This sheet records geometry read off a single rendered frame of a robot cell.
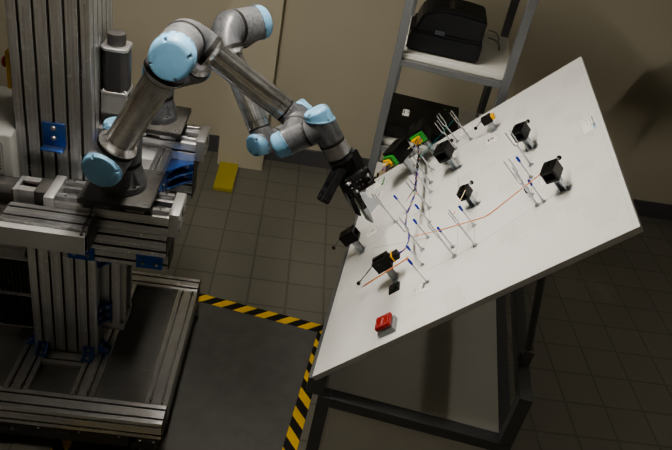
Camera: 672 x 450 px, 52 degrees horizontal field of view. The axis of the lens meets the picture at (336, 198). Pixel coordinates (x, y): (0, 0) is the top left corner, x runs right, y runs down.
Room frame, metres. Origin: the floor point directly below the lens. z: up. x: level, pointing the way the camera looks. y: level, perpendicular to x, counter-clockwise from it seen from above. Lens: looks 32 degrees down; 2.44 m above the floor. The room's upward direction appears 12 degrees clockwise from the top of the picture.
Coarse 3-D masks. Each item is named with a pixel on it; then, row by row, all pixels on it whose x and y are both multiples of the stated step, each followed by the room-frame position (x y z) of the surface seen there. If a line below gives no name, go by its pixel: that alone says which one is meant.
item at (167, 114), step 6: (168, 102) 2.29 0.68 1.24; (174, 102) 2.34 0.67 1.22; (162, 108) 2.27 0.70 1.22; (168, 108) 2.29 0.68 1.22; (174, 108) 2.32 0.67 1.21; (156, 114) 2.25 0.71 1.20; (162, 114) 2.26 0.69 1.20; (168, 114) 2.29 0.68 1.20; (174, 114) 2.31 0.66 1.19; (156, 120) 2.25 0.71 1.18; (162, 120) 2.26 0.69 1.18; (168, 120) 2.27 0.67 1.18; (174, 120) 2.30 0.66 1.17
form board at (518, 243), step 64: (576, 64) 2.53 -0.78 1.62; (512, 128) 2.32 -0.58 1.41; (576, 128) 2.04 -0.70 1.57; (384, 192) 2.43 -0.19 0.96; (448, 192) 2.11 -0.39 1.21; (512, 192) 1.87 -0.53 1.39; (576, 192) 1.69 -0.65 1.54; (448, 256) 1.71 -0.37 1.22; (512, 256) 1.54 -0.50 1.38; (576, 256) 1.41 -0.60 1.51
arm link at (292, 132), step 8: (288, 120) 1.77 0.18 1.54; (296, 120) 1.76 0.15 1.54; (288, 128) 1.71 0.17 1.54; (296, 128) 1.70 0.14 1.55; (272, 136) 1.70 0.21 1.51; (280, 136) 1.69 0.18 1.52; (288, 136) 1.69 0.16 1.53; (296, 136) 1.68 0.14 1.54; (304, 136) 1.68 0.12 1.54; (272, 144) 1.69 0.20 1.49; (280, 144) 1.68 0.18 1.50; (288, 144) 1.68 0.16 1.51; (296, 144) 1.68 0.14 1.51; (304, 144) 1.68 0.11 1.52; (280, 152) 1.68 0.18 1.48; (288, 152) 1.68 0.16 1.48; (296, 152) 1.69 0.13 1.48
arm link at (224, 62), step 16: (208, 32) 1.81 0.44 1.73; (208, 48) 1.79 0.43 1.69; (224, 48) 1.82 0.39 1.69; (208, 64) 1.80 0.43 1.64; (224, 64) 1.80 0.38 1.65; (240, 64) 1.82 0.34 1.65; (240, 80) 1.80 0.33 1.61; (256, 80) 1.81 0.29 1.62; (256, 96) 1.80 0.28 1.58; (272, 96) 1.81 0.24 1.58; (272, 112) 1.80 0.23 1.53; (288, 112) 1.81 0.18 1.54; (304, 112) 1.83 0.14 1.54
